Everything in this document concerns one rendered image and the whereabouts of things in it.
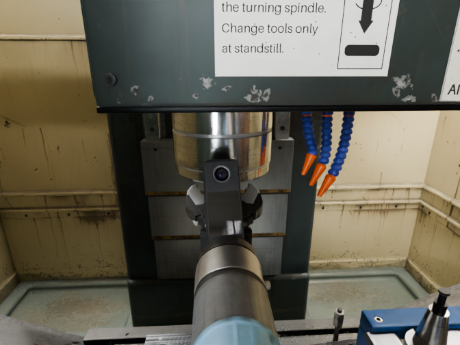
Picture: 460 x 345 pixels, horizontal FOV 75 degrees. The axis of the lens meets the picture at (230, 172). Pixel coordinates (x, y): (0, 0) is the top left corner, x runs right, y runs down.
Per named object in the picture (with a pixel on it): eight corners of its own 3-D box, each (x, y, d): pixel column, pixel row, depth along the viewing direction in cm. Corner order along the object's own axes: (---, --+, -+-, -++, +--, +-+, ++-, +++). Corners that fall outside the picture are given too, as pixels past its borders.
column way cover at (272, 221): (285, 277, 110) (294, 139, 93) (153, 282, 107) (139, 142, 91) (281, 269, 115) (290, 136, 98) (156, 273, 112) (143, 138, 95)
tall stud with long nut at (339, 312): (341, 350, 81) (347, 312, 77) (331, 351, 81) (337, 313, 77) (337, 341, 84) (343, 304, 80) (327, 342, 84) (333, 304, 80)
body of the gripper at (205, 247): (200, 246, 48) (197, 304, 36) (198, 196, 45) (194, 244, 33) (248, 244, 48) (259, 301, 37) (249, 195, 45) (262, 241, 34)
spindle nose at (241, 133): (259, 154, 59) (261, 91, 55) (281, 183, 44) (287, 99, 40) (177, 157, 57) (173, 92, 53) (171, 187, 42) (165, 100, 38)
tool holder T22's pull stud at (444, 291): (441, 306, 44) (446, 286, 43) (448, 315, 43) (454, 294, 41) (429, 305, 44) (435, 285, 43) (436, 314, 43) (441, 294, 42)
